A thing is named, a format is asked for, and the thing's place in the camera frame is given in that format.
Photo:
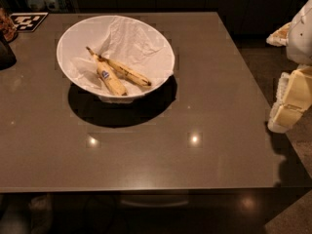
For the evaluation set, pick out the brown patterned object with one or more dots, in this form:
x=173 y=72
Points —
x=7 y=26

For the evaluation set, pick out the spotted yellow banana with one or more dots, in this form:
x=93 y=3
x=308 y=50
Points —
x=127 y=72

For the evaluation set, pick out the white paper liner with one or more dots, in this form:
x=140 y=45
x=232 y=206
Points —
x=130 y=43

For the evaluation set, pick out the dark round object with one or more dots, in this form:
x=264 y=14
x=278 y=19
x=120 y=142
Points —
x=7 y=57

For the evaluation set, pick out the banana with blue sticker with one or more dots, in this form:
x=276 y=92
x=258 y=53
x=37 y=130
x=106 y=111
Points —
x=108 y=76

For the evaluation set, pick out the white bowl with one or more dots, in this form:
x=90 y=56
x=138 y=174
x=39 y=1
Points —
x=76 y=36

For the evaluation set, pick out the black white marker card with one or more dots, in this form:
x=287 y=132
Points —
x=27 y=22

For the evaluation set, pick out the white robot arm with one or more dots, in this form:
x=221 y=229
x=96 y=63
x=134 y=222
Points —
x=296 y=36

